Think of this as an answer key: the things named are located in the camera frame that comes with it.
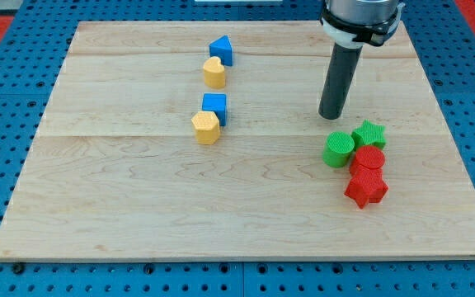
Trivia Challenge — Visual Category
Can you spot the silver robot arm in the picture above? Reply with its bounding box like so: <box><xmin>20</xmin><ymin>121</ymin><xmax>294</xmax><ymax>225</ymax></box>
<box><xmin>318</xmin><ymin>0</ymin><xmax>405</xmax><ymax>50</ymax></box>

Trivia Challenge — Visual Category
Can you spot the green circle block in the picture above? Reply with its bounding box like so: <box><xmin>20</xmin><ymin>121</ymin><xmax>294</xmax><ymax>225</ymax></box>
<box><xmin>322</xmin><ymin>131</ymin><xmax>355</xmax><ymax>168</ymax></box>

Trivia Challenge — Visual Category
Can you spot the red circle block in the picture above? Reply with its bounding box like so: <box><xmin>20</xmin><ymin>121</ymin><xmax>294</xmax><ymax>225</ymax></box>
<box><xmin>349</xmin><ymin>145</ymin><xmax>386</xmax><ymax>176</ymax></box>

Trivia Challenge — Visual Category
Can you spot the green star block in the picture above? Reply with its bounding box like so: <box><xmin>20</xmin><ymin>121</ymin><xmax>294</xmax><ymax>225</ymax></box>
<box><xmin>351</xmin><ymin>120</ymin><xmax>387</xmax><ymax>151</ymax></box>

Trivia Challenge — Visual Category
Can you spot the red star block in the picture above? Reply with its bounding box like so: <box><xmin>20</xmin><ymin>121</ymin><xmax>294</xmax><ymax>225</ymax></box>
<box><xmin>344</xmin><ymin>167</ymin><xmax>388</xmax><ymax>209</ymax></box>

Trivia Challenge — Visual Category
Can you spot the light wooden board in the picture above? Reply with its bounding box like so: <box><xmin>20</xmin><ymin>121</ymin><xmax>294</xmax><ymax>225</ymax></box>
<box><xmin>0</xmin><ymin>21</ymin><xmax>475</xmax><ymax>263</ymax></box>

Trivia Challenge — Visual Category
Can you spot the yellow hexagon block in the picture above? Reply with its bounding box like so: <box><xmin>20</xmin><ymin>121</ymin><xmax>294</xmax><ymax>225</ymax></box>
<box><xmin>191</xmin><ymin>111</ymin><xmax>221</xmax><ymax>145</ymax></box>

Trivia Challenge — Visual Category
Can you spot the blue cube block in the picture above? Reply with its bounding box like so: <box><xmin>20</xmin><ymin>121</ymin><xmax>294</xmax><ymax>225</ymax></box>
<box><xmin>201</xmin><ymin>93</ymin><xmax>227</xmax><ymax>126</ymax></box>

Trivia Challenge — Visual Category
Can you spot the yellow heart block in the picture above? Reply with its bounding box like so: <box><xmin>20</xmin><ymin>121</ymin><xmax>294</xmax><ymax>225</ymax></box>
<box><xmin>202</xmin><ymin>56</ymin><xmax>226</xmax><ymax>89</ymax></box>

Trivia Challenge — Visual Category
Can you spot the blue triangle block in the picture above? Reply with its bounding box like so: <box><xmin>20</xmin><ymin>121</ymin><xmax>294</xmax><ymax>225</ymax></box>
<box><xmin>209</xmin><ymin>35</ymin><xmax>233</xmax><ymax>67</ymax></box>

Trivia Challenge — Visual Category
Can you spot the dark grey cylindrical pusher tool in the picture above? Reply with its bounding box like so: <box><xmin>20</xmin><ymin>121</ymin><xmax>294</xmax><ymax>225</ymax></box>
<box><xmin>318</xmin><ymin>44</ymin><xmax>362</xmax><ymax>120</ymax></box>

